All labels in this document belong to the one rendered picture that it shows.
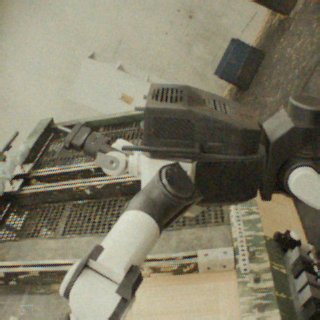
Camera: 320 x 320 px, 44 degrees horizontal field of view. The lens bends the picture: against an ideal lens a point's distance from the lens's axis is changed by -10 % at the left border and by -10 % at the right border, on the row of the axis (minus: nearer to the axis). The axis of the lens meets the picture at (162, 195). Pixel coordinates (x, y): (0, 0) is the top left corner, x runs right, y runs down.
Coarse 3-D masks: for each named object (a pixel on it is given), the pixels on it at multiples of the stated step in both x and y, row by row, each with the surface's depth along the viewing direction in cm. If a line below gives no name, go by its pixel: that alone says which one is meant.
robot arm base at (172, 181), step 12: (168, 168) 91; (180, 168) 95; (156, 180) 89; (168, 180) 89; (180, 180) 91; (168, 192) 88; (180, 192) 89; (192, 192) 91; (180, 204) 89; (192, 204) 95; (180, 216) 99
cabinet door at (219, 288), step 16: (224, 272) 142; (144, 288) 142; (160, 288) 141; (176, 288) 140; (192, 288) 139; (208, 288) 137; (224, 288) 136; (144, 304) 135; (160, 304) 134; (176, 304) 133; (192, 304) 132; (208, 304) 131; (224, 304) 129
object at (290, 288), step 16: (272, 240) 151; (288, 240) 144; (272, 256) 142; (288, 256) 141; (304, 256) 131; (272, 272) 134; (288, 272) 136; (304, 272) 123; (288, 288) 131; (304, 288) 121; (288, 304) 124; (304, 304) 116
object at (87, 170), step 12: (24, 168) 218; (60, 168) 218; (72, 168) 215; (84, 168) 213; (96, 168) 213; (24, 180) 218; (36, 180) 218; (48, 180) 218; (60, 180) 217; (72, 180) 217
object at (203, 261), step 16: (160, 256) 147; (176, 256) 146; (192, 256) 145; (208, 256) 143; (224, 256) 141; (0, 272) 151; (16, 272) 150; (32, 272) 149; (48, 272) 149; (64, 272) 148; (144, 272) 145; (160, 272) 145; (176, 272) 145; (192, 272) 144; (208, 272) 144
